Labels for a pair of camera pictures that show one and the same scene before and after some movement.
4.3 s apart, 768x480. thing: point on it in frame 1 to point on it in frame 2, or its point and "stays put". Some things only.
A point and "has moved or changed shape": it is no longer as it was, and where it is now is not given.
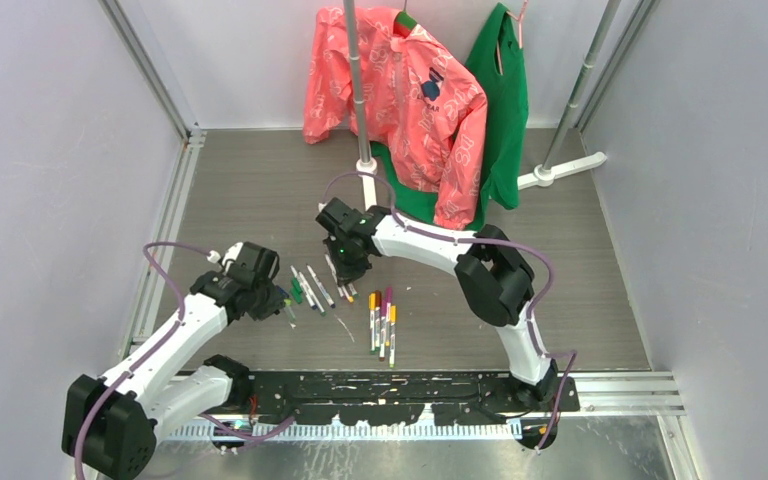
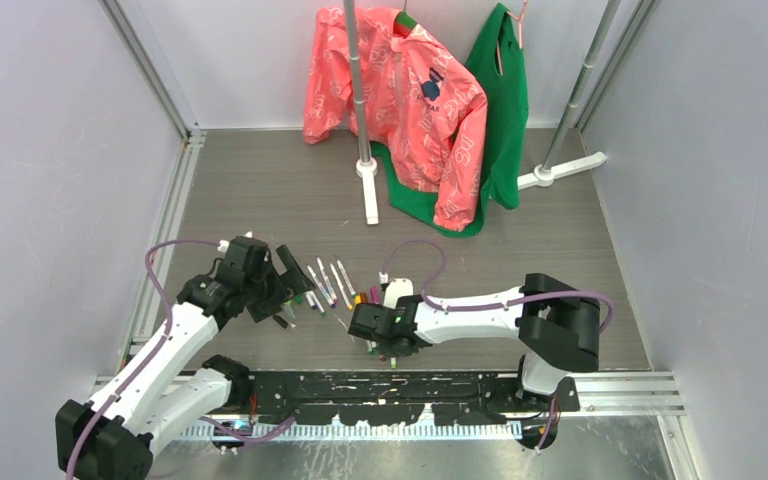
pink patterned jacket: [424, 110] stays put
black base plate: [388, 398] stays put
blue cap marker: [325, 294] has moved or changed shape
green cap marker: [311, 293] stays put
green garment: [498, 59] stays put
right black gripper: [346, 275] to [386, 350]
